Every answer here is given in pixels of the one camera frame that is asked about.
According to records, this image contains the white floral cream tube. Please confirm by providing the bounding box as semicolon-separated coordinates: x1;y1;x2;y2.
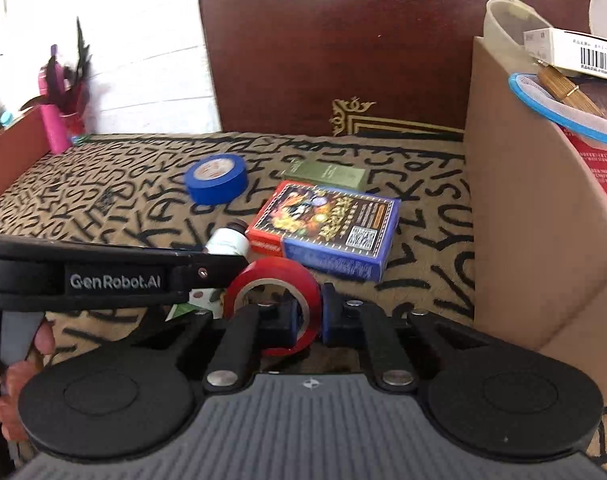
166;219;250;321

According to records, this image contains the clear plastic measuring cup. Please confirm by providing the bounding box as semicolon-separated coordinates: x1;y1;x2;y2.
482;0;552;58

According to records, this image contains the orange white medicine box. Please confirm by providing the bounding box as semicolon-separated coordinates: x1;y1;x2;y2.
524;27;607;79

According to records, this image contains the person's left hand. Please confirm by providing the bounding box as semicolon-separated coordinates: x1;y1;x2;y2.
0;320;55;442

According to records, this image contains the bamboo brush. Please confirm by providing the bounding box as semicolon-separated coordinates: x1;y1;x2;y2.
537;61;605;118

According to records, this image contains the cardboard storage box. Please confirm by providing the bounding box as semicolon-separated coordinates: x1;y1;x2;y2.
464;39;607;403

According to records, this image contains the blue rimmed strainer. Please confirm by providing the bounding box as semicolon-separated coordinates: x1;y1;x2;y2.
509;73;607;150

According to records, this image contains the playing card box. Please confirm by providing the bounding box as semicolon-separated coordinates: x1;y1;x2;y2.
246;181;401;283

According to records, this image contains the blue tape roll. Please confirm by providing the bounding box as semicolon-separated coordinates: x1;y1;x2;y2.
184;154;249;206

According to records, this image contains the green small box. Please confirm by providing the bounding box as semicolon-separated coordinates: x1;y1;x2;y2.
280;160;367;191

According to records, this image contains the dark wooden headboard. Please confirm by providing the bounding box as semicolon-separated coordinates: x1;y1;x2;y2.
199;0;589;136

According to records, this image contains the pink bottle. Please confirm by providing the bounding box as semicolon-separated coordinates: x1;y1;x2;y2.
38;44;71;155

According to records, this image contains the red tape roll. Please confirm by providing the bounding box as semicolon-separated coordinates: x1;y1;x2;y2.
223;257;323;358

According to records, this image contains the red pen cup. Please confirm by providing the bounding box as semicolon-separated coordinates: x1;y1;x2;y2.
61;82;90;142

